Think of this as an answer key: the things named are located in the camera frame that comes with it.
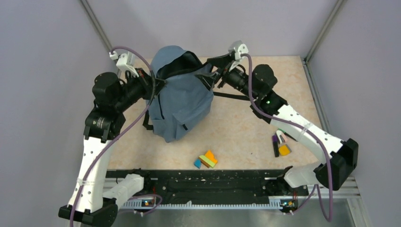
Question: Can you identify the aluminium frame rail left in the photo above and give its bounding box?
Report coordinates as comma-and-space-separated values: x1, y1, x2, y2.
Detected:
78, 0, 122, 67

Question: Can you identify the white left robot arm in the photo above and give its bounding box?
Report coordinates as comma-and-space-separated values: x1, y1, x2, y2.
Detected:
58, 68, 167, 227

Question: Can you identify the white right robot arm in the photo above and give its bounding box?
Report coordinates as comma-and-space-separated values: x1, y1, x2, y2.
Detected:
206, 54, 358, 195

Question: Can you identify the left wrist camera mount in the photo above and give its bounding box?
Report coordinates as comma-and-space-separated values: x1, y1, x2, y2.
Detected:
109, 51, 139, 78

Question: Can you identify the yellow grey sharpener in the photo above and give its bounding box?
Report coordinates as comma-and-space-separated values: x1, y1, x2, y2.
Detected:
279, 144, 292, 156

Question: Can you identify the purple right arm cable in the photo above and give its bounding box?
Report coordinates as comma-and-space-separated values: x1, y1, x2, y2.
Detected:
241, 53, 334, 223

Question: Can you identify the blue eraser wedge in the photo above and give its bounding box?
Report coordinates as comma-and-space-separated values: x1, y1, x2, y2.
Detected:
193, 159, 202, 169

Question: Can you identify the purple cap black marker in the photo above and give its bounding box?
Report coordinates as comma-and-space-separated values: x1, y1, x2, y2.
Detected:
272, 135, 279, 157

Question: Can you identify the green cap black marker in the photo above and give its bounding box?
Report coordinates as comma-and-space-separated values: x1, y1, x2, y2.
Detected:
278, 128, 297, 141

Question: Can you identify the blue student backpack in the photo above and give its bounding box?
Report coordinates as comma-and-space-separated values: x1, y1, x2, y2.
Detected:
142, 45, 215, 142

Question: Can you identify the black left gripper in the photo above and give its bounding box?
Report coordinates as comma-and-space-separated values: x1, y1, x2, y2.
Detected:
113, 67, 167, 112

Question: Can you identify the aluminium frame rail right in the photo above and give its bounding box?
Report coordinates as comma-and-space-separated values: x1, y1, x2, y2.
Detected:
304, 0, 348, 65

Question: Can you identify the orange eraser block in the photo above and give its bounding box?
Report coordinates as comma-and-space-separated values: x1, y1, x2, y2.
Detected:
205, 150, 218, 164

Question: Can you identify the green brown eraser block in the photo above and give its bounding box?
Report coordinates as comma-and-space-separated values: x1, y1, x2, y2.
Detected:
199, 155, 216, 168

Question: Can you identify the aluminium frame rail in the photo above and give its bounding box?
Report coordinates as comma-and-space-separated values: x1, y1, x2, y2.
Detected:
78, 0, 122, 67
304, 0, 348, 65

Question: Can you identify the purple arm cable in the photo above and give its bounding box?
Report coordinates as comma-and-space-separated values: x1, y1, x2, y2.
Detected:
241, 53, 334, 223
69, 46, 164, 227

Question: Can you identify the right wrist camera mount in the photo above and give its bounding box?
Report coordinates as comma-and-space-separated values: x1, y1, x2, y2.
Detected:
228, 40, 249, 71

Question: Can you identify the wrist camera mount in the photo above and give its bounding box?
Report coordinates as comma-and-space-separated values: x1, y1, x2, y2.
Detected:
228, 40, 249, 71
109, 51, 139, 78

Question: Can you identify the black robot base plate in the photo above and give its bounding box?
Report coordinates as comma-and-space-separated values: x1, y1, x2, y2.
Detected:
106, 169, 309, 205

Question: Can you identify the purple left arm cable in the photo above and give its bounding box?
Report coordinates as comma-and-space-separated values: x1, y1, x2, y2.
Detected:
69, 46, 164, 227

